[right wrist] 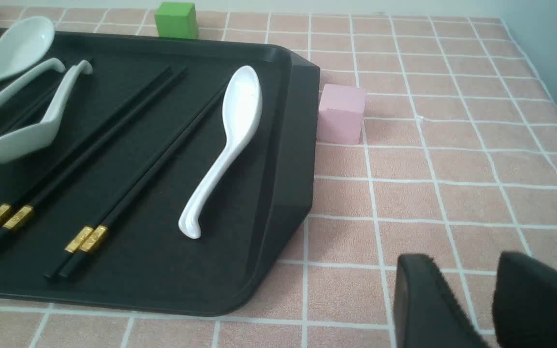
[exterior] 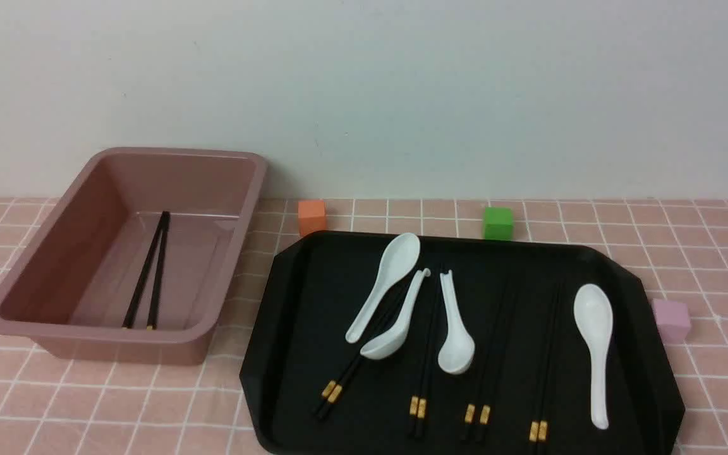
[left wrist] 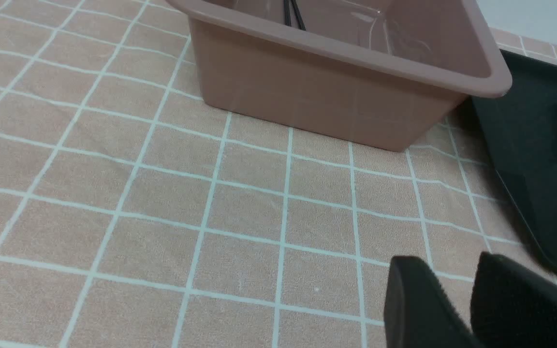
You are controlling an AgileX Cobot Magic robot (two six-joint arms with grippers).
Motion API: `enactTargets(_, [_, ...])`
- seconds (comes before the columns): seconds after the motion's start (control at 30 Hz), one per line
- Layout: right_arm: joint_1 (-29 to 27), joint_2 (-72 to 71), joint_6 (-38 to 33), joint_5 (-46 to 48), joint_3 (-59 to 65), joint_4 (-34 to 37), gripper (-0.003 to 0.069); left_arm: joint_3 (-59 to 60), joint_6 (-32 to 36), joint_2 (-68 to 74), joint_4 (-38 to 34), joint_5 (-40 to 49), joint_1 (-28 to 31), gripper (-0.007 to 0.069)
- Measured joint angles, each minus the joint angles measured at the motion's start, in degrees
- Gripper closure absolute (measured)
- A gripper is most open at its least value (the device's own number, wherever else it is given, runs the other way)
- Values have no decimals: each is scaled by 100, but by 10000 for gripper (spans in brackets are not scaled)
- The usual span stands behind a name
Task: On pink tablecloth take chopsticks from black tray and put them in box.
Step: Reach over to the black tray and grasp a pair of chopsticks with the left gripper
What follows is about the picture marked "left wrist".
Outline black chopstick gold band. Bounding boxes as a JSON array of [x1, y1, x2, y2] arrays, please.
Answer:
[[283, 0, 292, 27], [290, 0, 307, 31]]

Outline black plastic tray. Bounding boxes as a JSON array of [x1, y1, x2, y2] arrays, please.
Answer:
[[472, 50, 557, 273]]

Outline pink plastic bin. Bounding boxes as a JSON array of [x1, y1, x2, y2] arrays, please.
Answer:
[[169, 0, 512, 152]]

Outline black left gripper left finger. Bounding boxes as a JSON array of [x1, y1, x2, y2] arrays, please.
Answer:
[[384, 256, 482, 348]]

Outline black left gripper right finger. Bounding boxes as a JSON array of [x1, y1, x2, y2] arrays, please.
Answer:
[[470, 252, 557, 348]]

